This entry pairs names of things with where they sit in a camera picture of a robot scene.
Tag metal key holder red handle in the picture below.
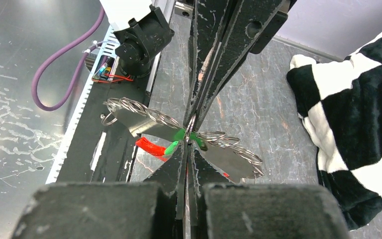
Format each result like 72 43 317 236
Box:
102 97 264 183

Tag small green object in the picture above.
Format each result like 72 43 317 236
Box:
164 128 207 156

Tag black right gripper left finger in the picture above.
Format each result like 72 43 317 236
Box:
11 141 187 239

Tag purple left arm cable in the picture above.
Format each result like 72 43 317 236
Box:
31 6 109 112

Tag black white checkered pillow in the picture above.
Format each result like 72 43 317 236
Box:
286 32 382 231

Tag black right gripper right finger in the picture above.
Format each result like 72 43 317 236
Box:
187 143 350 239

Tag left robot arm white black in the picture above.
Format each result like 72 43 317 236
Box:
101 0 295 130

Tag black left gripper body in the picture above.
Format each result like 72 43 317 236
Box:
174 0 299 55

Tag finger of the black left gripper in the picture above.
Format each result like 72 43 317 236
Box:
192 0 285 131
184 0 231 127

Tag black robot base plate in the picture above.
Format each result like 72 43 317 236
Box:
56 75 163 182

